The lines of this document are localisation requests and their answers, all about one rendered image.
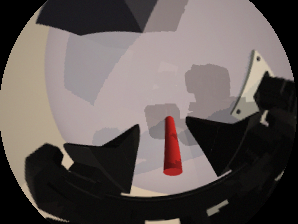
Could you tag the red peg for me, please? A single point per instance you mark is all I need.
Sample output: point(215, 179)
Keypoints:
point(172, 159)

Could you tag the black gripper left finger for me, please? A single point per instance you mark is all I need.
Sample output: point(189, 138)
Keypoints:
point(115, 159)

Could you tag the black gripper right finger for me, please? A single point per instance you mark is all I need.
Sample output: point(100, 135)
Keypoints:
point(221, 141)

